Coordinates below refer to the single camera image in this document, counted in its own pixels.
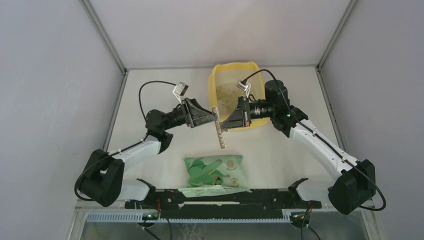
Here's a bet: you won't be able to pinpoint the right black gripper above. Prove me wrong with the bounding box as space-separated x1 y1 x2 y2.
221 96 275 130

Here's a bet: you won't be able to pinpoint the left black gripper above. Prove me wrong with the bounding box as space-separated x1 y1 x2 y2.
162 98 220 132

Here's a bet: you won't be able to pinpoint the green cat litter bag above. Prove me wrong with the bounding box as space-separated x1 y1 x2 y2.
183 154 250 197

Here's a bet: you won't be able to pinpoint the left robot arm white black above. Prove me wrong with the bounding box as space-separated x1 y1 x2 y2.
74 98 217 209

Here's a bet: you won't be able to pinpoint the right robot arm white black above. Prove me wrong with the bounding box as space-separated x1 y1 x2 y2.
220 80 377 215

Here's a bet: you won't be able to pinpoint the scattered clean litter grains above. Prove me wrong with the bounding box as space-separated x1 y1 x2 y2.
216 83 245 115

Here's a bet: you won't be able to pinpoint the yellow plastic litter box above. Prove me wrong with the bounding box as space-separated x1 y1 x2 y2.
208 61 270 129

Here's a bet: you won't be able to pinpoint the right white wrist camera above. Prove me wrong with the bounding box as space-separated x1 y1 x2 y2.
236 79 251 98

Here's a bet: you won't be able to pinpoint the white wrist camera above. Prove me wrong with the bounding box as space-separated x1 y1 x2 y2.
236 79 251 98
172 82 189 104

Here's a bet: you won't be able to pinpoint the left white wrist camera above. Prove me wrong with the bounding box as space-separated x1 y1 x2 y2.
172 82 189 104

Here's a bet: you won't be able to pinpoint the right black camera cable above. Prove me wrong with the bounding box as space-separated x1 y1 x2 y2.
241 68 387 240

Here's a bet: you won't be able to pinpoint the black camera cable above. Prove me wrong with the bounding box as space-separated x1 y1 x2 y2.
241 68 387 240
73 80 178 202

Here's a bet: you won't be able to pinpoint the left black camera cable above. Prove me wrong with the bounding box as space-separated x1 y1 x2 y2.
73 80 178 202

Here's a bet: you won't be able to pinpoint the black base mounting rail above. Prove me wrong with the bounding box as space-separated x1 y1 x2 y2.
124 188 322 220

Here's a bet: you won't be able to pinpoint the white slotted cable duct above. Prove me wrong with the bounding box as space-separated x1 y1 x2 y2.
85 211 292 223

